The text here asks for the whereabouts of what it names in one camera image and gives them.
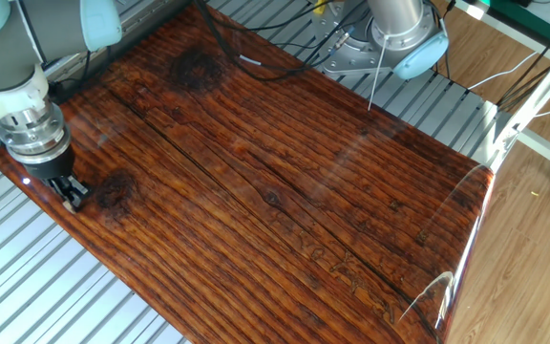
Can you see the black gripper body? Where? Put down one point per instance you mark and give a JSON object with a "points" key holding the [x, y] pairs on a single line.
{"points": [[51, 167]]}

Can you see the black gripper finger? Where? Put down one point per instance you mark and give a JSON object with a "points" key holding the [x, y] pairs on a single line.
{"points": [[61, 187], [80, 191]]}

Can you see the small wooden block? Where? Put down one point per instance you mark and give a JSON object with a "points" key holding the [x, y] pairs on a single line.
{"points": [[69, 207]]}

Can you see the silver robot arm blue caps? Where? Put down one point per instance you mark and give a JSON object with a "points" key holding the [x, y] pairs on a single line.
{"points": [[3, 55]]}

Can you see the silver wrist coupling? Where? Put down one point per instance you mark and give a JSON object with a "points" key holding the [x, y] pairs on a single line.
{"points": [[34, 136]]}

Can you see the glossy wood-print table mat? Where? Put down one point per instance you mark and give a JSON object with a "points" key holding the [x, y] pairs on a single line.
{"points": [[280, 191]]}

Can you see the silver robot mounting plate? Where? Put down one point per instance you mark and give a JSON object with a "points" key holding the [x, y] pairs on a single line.
{"points": [[351, 59]]}

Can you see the yellow plastic clip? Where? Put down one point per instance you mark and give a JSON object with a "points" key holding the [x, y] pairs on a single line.
{"points": [[319, 6]]}

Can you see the white table bar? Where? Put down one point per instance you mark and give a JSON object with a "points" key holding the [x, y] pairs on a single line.
{"points": [[468, 9]]}

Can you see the green board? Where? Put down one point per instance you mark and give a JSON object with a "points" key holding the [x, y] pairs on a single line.
{"points": [[504, 7]]}

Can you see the white wrist mount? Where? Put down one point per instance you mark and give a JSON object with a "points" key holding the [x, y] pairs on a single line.
{"points": [[5, 105]]}

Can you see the aluminium frame post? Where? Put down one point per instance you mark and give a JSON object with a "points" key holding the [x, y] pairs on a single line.
{"points": [[542, 86]]}

